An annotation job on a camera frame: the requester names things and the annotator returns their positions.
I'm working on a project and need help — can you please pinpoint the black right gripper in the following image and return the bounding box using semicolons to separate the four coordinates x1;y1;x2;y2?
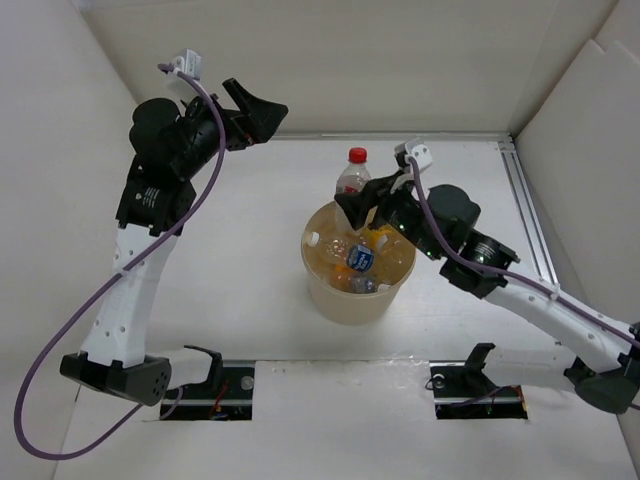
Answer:
334;168;443;261

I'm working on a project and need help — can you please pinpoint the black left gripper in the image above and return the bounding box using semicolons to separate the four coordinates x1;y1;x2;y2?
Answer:
173;79;288;179

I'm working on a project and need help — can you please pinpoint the yellow cap orange bottle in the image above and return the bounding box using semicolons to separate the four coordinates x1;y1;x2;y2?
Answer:
361;225;404;252

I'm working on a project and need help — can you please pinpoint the red cap cola bottle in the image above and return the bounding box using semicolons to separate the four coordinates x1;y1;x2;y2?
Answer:
334;147;371;237

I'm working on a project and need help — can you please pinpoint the clear unlabeled plastic bottle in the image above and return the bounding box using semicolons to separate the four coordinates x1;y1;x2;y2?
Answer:
305;225;349;266

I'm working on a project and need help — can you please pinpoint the small blue label bottle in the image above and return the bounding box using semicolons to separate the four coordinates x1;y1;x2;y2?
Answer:
345;244;375;273

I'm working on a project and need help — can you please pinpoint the blue label clear bottle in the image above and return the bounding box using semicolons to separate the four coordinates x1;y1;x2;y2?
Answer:
348;274;391;294

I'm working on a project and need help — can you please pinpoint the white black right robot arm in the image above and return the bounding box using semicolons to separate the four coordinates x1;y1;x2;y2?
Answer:
334;170;639;414

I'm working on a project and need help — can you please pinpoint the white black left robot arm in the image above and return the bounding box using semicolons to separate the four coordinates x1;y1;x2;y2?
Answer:
60;79;289;406

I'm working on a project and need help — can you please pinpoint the beige round bin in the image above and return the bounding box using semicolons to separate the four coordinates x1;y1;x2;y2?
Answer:
301;202;416;325

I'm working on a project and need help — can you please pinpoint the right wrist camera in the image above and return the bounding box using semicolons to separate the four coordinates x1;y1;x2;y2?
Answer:
394;138;433;174

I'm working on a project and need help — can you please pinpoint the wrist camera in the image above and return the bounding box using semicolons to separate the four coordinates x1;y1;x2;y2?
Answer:
394;138;433;174
169;48;202;81

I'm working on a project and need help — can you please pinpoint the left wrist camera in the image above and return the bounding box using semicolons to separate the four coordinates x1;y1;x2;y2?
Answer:
169;48;202;81

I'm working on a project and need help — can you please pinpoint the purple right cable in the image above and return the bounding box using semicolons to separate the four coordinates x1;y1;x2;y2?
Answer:
404;157;640;351

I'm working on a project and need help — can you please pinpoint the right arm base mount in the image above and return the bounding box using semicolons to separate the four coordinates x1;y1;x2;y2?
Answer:
425;343;528;420

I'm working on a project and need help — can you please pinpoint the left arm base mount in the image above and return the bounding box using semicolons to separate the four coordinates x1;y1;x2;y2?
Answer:
159;346;255;422

